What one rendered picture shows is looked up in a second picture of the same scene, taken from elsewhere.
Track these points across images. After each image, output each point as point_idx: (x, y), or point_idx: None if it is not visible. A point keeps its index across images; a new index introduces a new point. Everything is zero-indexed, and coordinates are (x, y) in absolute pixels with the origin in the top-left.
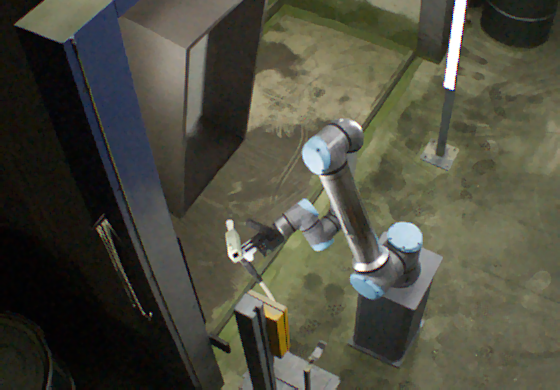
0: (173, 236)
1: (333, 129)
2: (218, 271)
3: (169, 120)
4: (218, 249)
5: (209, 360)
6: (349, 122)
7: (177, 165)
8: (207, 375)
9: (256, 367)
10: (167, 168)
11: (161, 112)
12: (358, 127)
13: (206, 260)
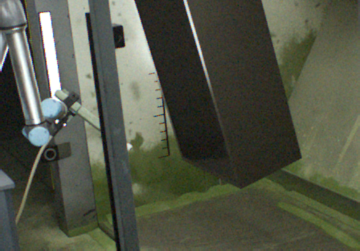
0: (33, 1)
1: None
2: (169, 243)
3: (152, 22)
4: (193, 246)
5: (57, 173)
6: None
7: (161, 78)
8: (57, 187)
9: None
10: (174, 87)
11: (158, 14)
12: (2, 8)
13: (187, 240)
